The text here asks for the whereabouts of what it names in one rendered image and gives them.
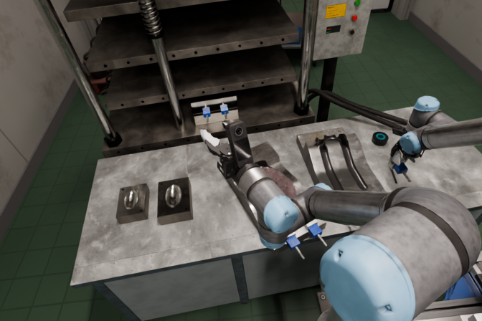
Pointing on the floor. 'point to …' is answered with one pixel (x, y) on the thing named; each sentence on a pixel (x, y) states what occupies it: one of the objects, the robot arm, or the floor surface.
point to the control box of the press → (340, 24)
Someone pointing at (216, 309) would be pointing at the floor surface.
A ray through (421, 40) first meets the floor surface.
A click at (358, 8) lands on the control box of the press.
